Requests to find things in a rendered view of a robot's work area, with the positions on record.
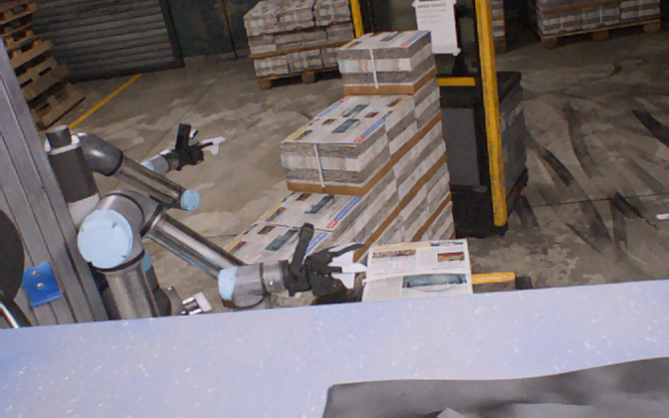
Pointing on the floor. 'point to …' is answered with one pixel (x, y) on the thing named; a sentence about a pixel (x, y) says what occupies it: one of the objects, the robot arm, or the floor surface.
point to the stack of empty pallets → (20, 32)
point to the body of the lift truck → (465, 168)
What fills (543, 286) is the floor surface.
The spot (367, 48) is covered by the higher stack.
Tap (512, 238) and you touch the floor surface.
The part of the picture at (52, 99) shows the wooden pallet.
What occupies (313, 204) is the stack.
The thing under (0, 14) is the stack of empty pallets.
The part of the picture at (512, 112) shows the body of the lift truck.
